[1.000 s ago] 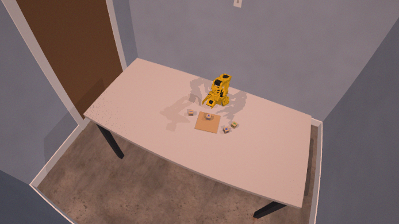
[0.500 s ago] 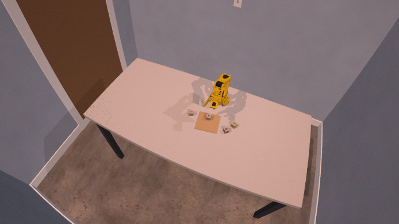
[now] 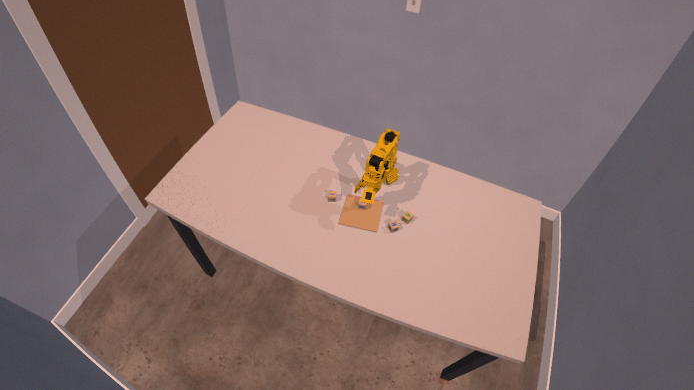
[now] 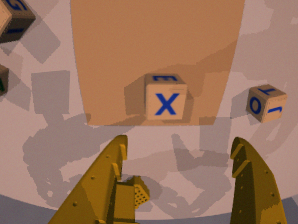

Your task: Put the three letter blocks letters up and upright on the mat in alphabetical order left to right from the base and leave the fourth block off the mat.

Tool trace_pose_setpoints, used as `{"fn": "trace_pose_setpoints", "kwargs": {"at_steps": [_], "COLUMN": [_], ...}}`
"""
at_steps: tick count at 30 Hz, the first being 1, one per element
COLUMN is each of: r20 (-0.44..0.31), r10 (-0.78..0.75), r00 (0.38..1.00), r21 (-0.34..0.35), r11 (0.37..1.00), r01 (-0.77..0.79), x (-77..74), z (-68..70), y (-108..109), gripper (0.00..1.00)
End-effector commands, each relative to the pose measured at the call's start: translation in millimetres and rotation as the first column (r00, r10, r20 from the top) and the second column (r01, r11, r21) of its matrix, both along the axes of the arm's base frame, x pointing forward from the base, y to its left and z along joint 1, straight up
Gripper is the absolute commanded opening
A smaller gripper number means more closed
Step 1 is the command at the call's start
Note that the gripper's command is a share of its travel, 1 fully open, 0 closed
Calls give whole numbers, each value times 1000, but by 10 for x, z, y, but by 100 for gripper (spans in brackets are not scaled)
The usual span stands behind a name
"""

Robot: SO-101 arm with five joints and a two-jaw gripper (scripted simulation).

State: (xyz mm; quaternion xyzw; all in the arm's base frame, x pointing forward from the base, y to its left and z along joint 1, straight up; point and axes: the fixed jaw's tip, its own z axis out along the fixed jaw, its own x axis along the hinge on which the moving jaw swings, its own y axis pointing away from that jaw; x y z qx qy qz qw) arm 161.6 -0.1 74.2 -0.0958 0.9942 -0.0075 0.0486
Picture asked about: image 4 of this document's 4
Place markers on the tan flat mat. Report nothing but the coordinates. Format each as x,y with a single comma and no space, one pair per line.
117,42

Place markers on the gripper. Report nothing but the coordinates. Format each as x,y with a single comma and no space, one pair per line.
92,201

